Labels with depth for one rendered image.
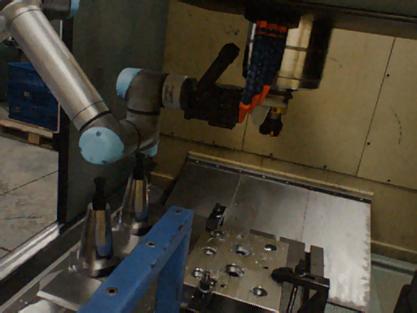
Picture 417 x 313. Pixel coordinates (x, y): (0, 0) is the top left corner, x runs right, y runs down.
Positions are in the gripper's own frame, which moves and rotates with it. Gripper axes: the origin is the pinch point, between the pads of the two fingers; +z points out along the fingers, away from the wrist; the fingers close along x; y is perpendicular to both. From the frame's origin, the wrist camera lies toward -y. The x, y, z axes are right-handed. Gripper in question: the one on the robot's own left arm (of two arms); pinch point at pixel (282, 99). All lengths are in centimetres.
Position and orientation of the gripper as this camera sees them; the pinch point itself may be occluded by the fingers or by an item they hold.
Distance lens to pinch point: 80.7
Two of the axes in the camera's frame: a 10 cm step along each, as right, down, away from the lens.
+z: 9.5, 1.9, -2.3
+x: -2.7, 2.6, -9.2
